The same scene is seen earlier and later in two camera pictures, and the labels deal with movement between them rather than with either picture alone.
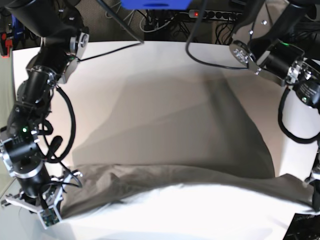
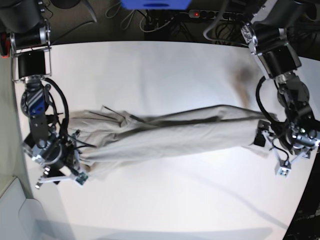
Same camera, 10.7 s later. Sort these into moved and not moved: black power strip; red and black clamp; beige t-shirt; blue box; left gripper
Moved: left gripper; beige t-shirt
Not moved: black power strip; red and black clamp; blue box
